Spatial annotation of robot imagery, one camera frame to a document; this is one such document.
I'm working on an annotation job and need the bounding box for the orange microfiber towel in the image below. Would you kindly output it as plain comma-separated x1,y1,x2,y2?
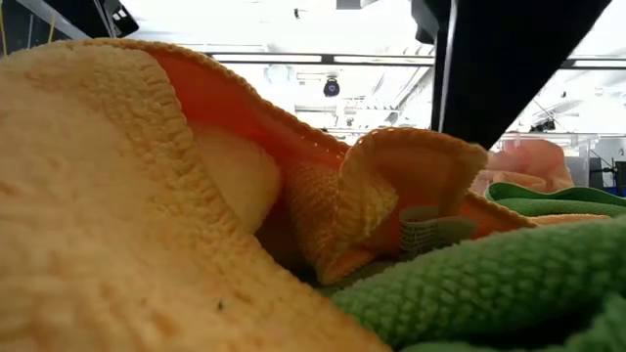
471,139,574,196
0,37,539,352
530,213,612,228

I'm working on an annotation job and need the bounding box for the green microfiber towel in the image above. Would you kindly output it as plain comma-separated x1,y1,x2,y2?
483,181,626,219
320,214,626,352

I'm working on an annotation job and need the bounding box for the long ceiling light strip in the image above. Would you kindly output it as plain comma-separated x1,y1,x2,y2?
204,51,626,70

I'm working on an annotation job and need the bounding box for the clear plastic storage bin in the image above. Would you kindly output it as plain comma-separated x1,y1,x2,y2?
469,130,597,195

